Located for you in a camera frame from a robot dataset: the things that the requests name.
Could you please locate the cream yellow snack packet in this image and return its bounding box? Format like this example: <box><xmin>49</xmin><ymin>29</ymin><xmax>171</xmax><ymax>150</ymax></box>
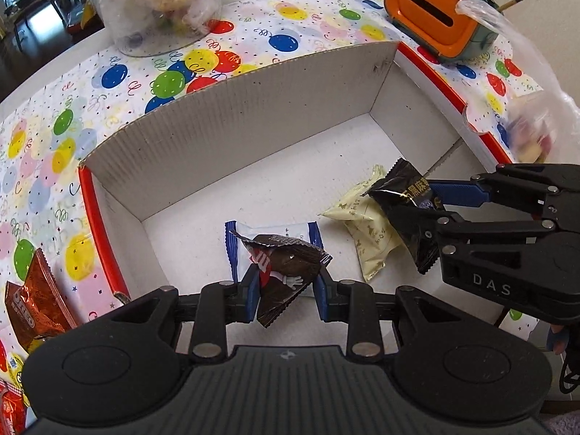
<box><xmin>320</xmin><ymin>165</ymin><xmax>402</xmax><ymax>282</ymax></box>

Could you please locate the clear container with bagged snacks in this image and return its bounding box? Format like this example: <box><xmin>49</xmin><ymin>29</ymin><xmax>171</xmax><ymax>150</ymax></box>
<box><xmin>90</xmin><ymin>0</ymin><xmax>222</xmax><ymax>57</ymax></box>

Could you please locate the clear plastic bag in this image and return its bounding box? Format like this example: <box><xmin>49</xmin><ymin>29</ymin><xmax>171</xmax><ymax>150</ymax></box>
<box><xmin>455</xmin><ymin>0</ymin><xmax>579</xmax><ymax>164</ymax></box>

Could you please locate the brown foil snack bag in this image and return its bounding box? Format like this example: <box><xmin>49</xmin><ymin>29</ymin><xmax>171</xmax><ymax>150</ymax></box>
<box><xmin>4</xmin><ymin>248</ymin><xmax>79</xmax><ymax>353</ymax></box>

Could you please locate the orange green tissue box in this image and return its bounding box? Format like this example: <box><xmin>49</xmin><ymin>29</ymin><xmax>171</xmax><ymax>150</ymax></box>
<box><xmin>384</xmin><ymin>0</ymin><xmax>497</xmax><ymax>62</ymax></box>

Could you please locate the balloon birthday tablecloth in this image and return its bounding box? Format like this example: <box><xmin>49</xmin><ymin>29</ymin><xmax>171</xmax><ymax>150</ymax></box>
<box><xmin>1</xmin><ymin>0</ymin><xmax>522</xmax><ymax>321</ymax></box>

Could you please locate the red white cardboard box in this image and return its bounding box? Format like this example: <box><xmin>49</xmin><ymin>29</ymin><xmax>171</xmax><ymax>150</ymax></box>
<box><xmin>79</xmin><ymin>41</ymin><xmax>496</xmax><ymax>298</ymax></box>

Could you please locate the pencil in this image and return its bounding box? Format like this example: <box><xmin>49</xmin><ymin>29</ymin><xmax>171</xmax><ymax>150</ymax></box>
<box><xmin>497</xmin><ymin>0</ymin><xmax>524</xmax><ymax>13</ymax></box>

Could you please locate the black snack packet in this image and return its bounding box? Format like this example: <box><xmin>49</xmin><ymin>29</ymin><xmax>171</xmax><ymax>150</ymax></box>
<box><xmin>367</xmin><ymin>158</ymin><xmax>445</xmax><ymax>275</ymax></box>

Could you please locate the dark brown chocolate packet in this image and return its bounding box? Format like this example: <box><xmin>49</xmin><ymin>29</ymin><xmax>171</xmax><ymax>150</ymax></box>
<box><xmin>247</xmin><ymin>244</ymin><xmax>332</xmax><ymax>327</ymax></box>

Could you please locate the blue gloved hand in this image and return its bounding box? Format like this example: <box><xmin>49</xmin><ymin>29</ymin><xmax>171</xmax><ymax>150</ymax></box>
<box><xmin>546</xmin><ymin>324</ymin><xmax>568</xmax><ymax>355</ymax></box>

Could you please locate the white blue snack packet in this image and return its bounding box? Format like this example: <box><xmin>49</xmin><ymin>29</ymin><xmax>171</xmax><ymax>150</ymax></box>
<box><xmin>224</xmin><ymin>220</ymin><xmax>323</xmax><ymax>282</ymax></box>

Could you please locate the yellow minion snack pouch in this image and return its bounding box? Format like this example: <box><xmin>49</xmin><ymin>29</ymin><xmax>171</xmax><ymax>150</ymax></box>
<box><xmin>7</xmin><ymin>352</ymin><xmax>25</xmax><ymax>395</ymax></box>

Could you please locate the red checkered snack bag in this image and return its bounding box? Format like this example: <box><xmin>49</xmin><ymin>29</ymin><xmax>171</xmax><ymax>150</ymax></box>
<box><xmin>0</xmin><ymin>381</ymin><xmax>26</xmax><ymax>435</ymax></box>

